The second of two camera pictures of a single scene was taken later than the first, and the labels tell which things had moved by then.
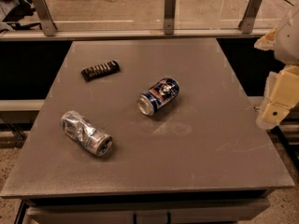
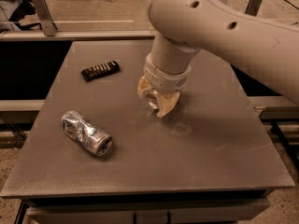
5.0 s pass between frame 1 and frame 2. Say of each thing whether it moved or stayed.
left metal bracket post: stayed
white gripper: moved
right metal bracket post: stayed
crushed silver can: stayed
